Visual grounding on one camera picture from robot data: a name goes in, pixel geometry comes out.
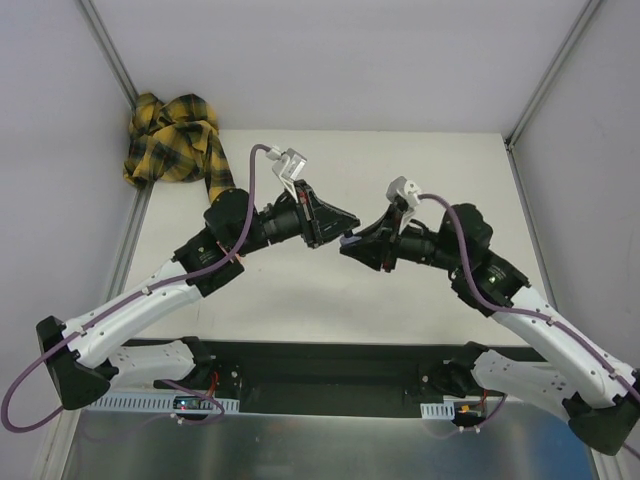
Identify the white slotted cable duct left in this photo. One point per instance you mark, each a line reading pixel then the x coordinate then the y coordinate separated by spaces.
pixel 163 403

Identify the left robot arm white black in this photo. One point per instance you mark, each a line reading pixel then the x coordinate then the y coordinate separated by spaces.
pixel 89 355

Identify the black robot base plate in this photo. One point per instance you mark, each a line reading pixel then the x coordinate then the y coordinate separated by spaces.
pixel 353 380

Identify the white slotted cable duct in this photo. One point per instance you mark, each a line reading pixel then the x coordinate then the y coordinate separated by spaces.
pixel 438 411
pixel 163 403

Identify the aluminium corner post left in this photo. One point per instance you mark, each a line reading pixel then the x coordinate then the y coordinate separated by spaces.
pixel 107 46

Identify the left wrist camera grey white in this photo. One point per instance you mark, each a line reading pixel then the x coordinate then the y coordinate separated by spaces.
pixel 287 166

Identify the purple nail polish bottle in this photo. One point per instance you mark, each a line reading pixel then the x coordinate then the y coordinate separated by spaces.
pixel 349 242

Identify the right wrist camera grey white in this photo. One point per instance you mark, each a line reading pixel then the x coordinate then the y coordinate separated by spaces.
pixel 407 193

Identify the yellow plaid shirt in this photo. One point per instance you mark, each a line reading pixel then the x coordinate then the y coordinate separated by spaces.
pixel 177 142

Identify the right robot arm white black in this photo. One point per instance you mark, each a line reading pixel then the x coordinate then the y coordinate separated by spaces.
pixel 596 395

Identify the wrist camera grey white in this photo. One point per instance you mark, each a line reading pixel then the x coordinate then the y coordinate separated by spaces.
pixel 407 193
pixel 287 166

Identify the white slotted cable duct right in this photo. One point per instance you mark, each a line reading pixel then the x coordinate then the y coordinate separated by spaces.
pixel 438 411

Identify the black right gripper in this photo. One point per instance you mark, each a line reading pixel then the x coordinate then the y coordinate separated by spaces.
pixel 391 239

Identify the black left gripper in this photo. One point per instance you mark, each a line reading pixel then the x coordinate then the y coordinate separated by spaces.
pixel 308 214

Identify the aluminium corner post right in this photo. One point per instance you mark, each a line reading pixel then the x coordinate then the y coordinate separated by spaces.
pixel 577 31

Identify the aluminium corner post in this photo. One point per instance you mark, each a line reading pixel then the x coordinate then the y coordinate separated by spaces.
pixel 577 31
pixel 107 46

